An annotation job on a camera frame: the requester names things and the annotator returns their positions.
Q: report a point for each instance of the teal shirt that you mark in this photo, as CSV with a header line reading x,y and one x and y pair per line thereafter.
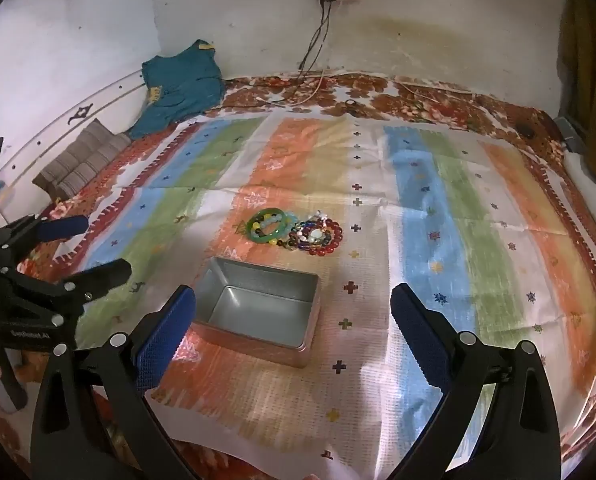
x,y
178,90

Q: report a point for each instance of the grey box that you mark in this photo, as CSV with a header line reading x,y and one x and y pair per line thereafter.
x,y
565,132

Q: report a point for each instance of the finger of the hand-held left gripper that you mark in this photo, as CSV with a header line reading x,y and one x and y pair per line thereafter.
x,y
60,227
103,272

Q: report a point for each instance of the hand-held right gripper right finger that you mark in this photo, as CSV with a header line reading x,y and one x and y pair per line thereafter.
x,y
418,330

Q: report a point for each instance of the colourful striped cloth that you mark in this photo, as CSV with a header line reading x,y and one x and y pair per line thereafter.
x,y
428,210

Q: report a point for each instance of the white headboard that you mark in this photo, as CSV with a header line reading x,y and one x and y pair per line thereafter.
x,y
53,125

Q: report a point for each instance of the yellow cloth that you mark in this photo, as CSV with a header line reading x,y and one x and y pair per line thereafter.
x,y
585,60

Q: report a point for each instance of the green jade bangle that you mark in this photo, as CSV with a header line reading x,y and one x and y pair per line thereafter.
x,y
250,227

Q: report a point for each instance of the rectangular metal tin box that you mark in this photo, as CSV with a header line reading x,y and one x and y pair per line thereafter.
x,y
258,310

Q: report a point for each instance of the brown striped cushion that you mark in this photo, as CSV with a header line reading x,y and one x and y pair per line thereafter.
x,y
78,157

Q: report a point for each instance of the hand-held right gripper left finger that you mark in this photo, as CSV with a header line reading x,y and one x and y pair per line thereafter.
x,y
165,340

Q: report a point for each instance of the small dark metal object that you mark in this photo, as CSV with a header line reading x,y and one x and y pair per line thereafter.
x,y
351,105

